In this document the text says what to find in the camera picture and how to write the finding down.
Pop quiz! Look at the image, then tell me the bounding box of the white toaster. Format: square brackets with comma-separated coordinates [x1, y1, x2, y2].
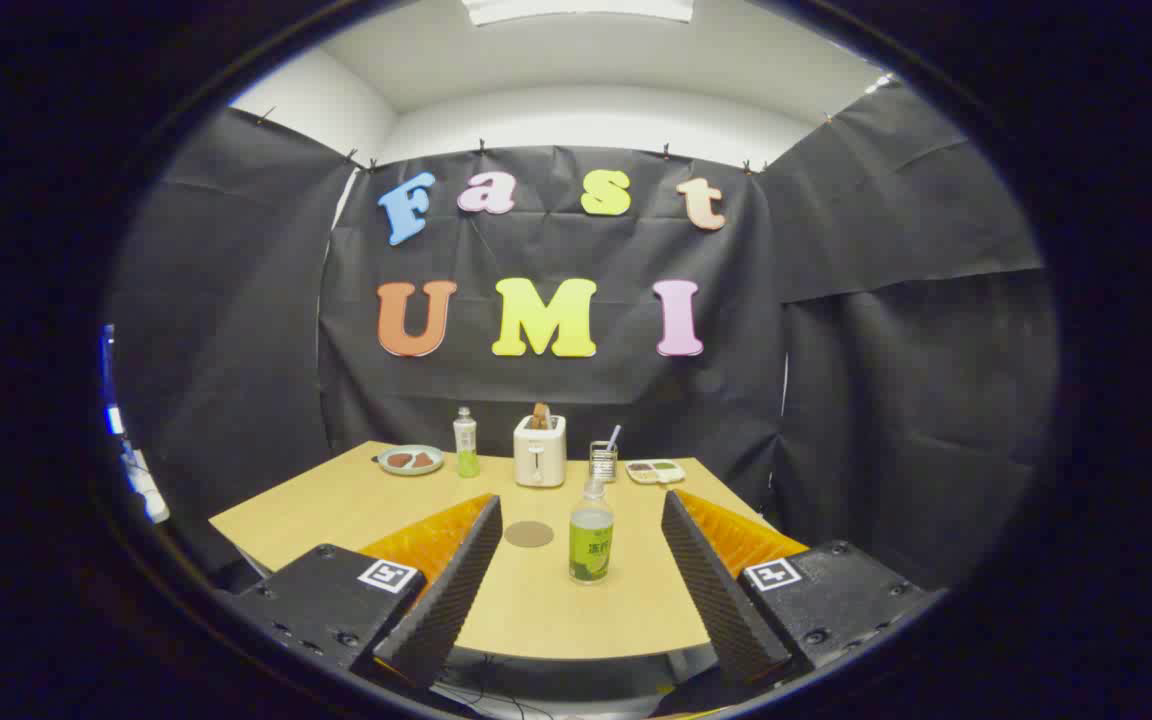
[513, 414, 568, 489]

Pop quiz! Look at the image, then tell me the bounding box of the wooden table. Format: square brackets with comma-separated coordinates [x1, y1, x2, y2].
[208, 440, 787, 663]

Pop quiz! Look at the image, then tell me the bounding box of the slim capped green drink bottle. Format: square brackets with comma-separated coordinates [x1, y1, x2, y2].
[452, 406, 481, 479]

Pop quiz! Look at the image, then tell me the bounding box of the pale green plate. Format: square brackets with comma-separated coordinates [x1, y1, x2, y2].
[376, 444, 445, 477]

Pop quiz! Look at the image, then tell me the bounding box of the green label juice bottle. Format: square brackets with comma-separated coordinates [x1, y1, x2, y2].
[568, 477, 615, 585]

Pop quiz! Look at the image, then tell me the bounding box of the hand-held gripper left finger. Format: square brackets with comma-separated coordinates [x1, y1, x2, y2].
[226, 492, 504, 691]

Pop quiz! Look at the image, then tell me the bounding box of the white and blue equipment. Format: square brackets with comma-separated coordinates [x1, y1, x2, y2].
[101, 325, 172, 526]

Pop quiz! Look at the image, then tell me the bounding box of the black backdrop cloth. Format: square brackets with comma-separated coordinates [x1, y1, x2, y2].
[106, 80, 1062, 593]

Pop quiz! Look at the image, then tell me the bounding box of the ceiling light panel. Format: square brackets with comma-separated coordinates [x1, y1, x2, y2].
[461, 0, 695, 26]

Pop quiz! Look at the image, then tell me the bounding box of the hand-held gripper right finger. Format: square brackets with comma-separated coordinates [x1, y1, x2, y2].
[661, 488, 947, 689]

